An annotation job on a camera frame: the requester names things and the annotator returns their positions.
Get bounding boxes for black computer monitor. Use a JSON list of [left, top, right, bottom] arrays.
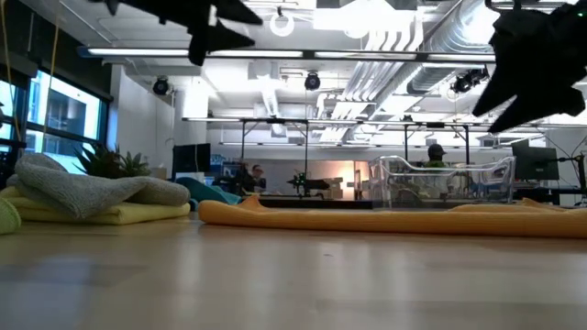
[[511, 138, 561, 182], [172, 142, 213, 175]]

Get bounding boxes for large window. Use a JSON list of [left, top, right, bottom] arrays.
[[0, 68, 112, 175]]

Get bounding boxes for potted succulent plant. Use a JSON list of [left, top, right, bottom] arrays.
[[72, 143, 152, 181]]

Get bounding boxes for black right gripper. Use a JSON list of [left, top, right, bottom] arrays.
[[471, 0, 587, 135]]

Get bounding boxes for yellow microfiber towel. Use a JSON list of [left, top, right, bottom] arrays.
[[0, 184, 192, 226]]

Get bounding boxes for orange microfiber towel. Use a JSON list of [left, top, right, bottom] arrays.
[[197, 195, 587, 240]]

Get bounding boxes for clear plastic bin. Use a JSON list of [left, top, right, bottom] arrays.
[[367, 155, 517, 211]]

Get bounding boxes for grey microfiber towel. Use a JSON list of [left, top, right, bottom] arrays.
[[6, 152, 192, 221]]

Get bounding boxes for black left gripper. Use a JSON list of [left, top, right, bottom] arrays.
[[89, 0, 265, 68]]

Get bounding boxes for black background rig frame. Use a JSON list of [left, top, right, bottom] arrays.
[[239, 116, 472, 189]]

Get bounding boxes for white cable coil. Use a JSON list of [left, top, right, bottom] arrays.
[[269, 5, 296, 39]]

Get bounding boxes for yellow power cord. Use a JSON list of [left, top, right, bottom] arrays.
[[47, 16, 61, 107]]

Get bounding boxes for teal microfiber towel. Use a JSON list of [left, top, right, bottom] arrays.
[[174, 176, 245, 213]]

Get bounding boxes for person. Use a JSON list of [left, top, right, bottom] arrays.
[[420, 142, 449, 169], [237, 162, 269, 193]]

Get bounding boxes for overhead bar with light strips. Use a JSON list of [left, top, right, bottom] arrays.
[[76, 45, 499, 64]]

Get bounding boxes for green microfiber towel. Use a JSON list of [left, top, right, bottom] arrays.
[[0, 197, 22, 237]]

